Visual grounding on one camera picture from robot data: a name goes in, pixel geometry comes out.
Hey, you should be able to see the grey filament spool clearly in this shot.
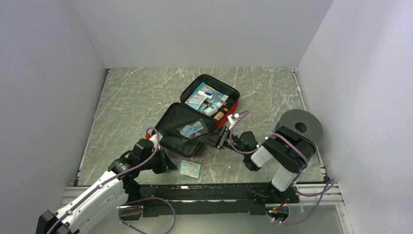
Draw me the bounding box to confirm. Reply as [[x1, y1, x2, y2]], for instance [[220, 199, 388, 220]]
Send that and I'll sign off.
[[273, 109, 324, 145]]

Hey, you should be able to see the blue cotton swab packet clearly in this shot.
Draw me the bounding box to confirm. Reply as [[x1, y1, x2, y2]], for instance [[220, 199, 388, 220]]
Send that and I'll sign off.
[[194, 82, 228, 104]]

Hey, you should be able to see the white bandage roll blue label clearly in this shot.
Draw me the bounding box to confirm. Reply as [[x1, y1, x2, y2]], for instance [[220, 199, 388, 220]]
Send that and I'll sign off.
[[197, 90, 214, 99]]

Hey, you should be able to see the brown bottle orange cap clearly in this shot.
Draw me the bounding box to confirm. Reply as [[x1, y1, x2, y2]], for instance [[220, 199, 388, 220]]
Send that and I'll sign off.
[[214, 108, 228, 121]]

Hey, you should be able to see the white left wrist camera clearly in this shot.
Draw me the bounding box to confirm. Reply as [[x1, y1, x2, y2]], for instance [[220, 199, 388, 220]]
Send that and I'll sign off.
[[145, 133, 163, 146]]

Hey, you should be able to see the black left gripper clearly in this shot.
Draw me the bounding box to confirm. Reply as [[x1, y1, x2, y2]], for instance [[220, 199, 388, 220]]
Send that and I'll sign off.
[[139, 146, 177, 174]]

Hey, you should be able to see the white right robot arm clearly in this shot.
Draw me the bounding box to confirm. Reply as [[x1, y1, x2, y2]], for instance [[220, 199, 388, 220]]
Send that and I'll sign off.
[[198, 126, 316, 202]]

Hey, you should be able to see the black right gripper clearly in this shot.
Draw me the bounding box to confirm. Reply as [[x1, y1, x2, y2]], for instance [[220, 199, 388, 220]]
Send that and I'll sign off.
[[199, 125, 248, 156]]

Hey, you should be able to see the white bottle green label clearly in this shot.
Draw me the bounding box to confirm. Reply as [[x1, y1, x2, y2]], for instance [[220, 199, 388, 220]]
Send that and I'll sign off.
[[202, 102, 223, 117]]

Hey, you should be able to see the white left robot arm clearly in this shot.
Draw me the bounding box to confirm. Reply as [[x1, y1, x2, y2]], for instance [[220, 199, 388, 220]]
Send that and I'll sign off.
[[36, 133, 177, 234]]

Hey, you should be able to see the teal header small items bag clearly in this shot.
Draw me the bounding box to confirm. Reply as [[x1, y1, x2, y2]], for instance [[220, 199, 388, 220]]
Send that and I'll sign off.
[[198, 103, 211, 113]]

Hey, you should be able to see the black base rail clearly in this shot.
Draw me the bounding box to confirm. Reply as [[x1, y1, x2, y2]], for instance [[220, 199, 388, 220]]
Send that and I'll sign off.
[[140, 183, 300, 217]]

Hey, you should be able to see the red medicine kit case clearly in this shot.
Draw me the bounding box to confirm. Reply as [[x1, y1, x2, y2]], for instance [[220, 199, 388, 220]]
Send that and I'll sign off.
[[155, 74, 240, 157]]

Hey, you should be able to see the white gauze dressing packet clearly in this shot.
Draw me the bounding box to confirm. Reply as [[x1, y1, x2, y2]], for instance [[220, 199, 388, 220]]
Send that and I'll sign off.
[[185, 94, 206, 110]]

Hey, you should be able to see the alcohol wipes clear bag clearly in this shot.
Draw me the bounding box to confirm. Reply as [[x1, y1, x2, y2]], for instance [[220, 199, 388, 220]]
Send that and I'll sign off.
[[177, 118, 208, 142]]

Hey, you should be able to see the adhesive bandages clear bag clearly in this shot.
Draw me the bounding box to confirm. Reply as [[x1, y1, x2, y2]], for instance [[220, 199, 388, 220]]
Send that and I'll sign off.
[[179, 160, 201, 179]]

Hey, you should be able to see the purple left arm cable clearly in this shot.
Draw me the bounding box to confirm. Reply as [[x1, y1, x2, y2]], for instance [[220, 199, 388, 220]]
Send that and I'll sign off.
[[45, 127, 176, 234]]

